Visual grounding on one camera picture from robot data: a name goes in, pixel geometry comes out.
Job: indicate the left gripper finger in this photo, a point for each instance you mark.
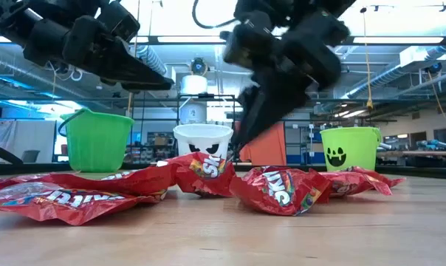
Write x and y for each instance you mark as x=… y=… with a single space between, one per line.
x=134 y=88
x=134 y=70

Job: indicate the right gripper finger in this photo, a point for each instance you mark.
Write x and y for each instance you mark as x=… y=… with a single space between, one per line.
x=249 y=107
x=282 y=96

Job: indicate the red Skittles candy pack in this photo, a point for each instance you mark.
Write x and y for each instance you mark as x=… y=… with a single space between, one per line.
x=79 y=208
x=204 y=173
x=134 y=181
x=278 y=192
x=352 y=183

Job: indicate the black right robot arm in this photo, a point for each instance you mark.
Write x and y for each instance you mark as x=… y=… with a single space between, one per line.
x=274 y=7

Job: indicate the black metal shelf rack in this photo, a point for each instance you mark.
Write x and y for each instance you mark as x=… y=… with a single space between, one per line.
x=208 y=95

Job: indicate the orange cloth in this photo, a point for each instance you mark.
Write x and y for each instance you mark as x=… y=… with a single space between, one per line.
x=271 y=147

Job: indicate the white jack-o-lantern bucket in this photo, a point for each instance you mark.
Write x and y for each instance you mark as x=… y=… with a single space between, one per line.
x=202 y=138

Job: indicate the white cylinder tank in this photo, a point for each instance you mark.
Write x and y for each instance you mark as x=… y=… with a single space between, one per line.
x=193 y=84
x=192 y=112

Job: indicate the blue white cabinet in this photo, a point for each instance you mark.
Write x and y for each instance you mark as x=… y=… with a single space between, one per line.
x=300 y=159

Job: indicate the dark green plastic bucket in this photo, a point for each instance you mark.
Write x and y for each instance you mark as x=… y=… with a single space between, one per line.
x=97 y=144

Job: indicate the lime green jack-o-lantern bucket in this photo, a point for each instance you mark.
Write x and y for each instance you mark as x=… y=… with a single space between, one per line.
x=356 y=155

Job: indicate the white ceiling unit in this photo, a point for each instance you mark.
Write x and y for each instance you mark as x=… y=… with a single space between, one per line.
x=415 y=55

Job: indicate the white cloth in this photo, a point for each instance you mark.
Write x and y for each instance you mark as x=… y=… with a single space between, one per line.
x=9 y=140

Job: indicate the grey chair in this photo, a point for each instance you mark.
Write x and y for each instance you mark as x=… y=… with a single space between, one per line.
x=30 y=156

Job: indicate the blue rolled mats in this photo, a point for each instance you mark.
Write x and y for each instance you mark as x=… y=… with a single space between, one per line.
x=435 y=144

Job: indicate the silver spiral air duct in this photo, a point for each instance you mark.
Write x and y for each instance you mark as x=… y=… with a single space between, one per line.
x=151 y=59

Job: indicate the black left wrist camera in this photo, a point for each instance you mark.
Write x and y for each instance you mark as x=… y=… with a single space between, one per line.
x=119 y=22

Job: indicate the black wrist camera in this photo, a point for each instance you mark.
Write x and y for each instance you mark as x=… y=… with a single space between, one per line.
x=119 y=22
x=245 y=40

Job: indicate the black hanging camera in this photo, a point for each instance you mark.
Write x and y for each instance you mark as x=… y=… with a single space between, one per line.
x=198 y=66

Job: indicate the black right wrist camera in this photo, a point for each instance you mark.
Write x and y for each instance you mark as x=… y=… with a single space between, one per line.
x=245 y=40

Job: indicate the long silver air duct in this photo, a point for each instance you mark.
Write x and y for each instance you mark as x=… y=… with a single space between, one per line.
x=404 y=70

